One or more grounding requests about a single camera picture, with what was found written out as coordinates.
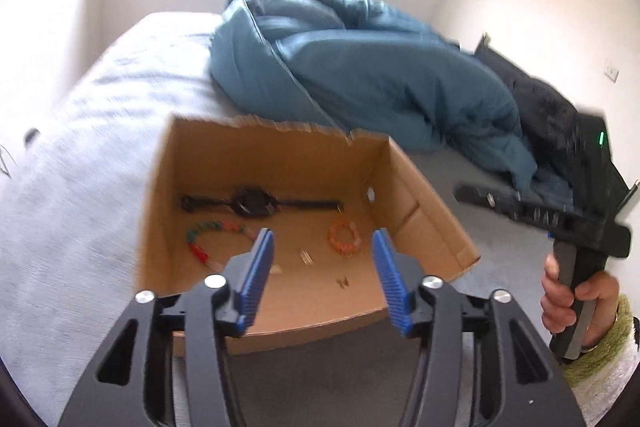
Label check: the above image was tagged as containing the person's right hand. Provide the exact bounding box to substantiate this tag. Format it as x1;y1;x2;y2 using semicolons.
541;253;621;349

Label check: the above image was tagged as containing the pink orange bead bracelet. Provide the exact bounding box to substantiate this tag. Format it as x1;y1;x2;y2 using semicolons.
327;219;363;256

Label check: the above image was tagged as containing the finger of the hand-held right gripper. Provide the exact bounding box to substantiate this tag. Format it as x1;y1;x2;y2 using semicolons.
454;183;527;221

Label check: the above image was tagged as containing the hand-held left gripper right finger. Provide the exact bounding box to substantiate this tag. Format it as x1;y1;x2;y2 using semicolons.
371;228;586;427

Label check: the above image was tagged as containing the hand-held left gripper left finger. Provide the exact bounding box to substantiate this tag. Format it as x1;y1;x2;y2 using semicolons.
57;227;276;427

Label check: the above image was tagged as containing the person's right forearm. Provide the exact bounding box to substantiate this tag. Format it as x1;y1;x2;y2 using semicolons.
565;294;640;427

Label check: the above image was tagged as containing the black wrist watch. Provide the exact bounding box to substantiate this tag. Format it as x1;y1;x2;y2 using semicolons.
180;188;345;218

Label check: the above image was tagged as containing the blue duvet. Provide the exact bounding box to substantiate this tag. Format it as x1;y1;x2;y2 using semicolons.
209;0;576;210

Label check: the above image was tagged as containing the colourful glass bead necklace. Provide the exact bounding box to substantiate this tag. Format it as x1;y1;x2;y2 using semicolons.
186;220;256;270

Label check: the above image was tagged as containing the cardboard box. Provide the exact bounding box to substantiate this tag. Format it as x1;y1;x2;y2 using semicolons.
134;113;481;355

